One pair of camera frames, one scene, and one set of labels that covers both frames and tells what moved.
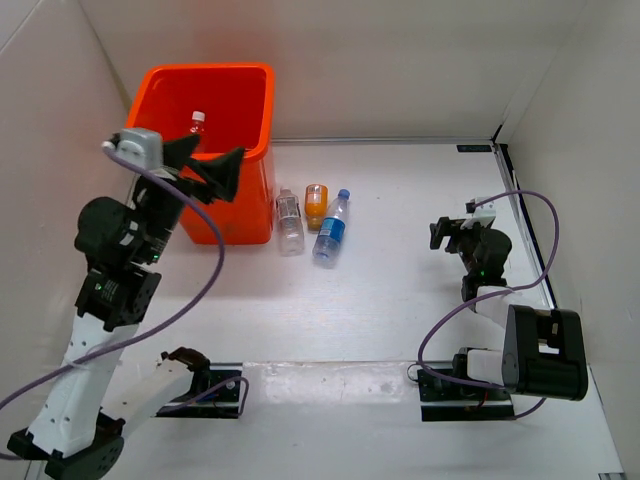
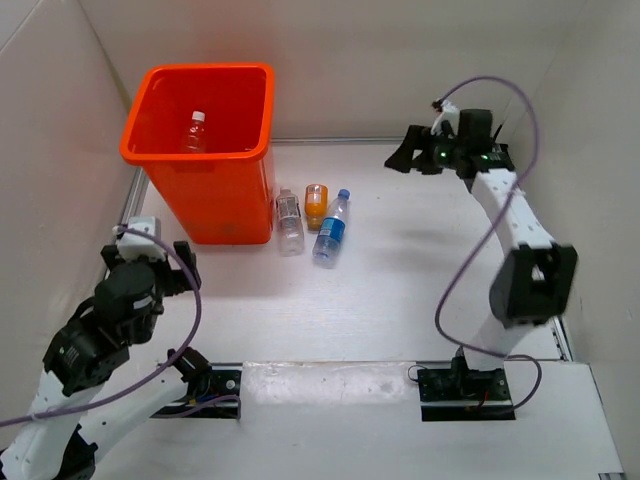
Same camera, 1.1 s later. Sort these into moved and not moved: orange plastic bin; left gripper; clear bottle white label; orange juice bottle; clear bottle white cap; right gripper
Moved: right gripper; left gripper
Not moved: orange juice bottle; orange plastic bin; clear bottle white cap; clear bottle white label
